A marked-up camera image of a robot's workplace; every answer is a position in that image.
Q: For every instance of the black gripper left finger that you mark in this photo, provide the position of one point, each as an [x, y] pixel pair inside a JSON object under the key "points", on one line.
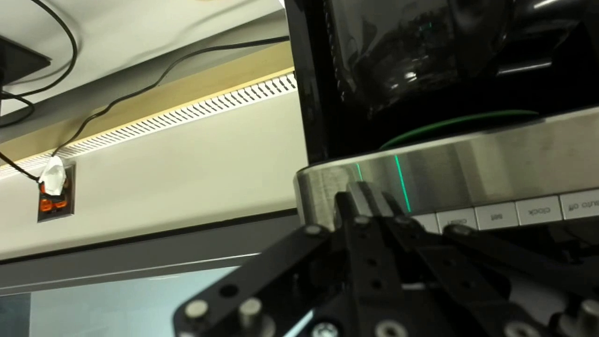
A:
{"points": [[358, 269]]}

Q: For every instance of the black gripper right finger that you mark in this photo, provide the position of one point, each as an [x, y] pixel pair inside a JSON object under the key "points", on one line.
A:
{"points": [[450, 275]]}

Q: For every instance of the black steel drip coffeemaker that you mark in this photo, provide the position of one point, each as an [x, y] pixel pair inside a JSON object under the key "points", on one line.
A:
{"points": [[474, 157]]}

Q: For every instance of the white power plug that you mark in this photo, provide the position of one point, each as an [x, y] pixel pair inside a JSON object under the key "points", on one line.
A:
{"points": [[53, 175]]}

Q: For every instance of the black computer monitor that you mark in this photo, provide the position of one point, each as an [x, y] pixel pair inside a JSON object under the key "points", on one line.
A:
{"points": [[20, 59]]}

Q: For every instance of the grey interior window frame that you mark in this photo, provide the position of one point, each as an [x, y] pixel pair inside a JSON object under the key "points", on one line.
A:
{"points": [[124, 256]]}

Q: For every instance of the orange wall power outlet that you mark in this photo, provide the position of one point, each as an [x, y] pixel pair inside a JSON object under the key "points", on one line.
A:
{"points": [[57, 202]]}

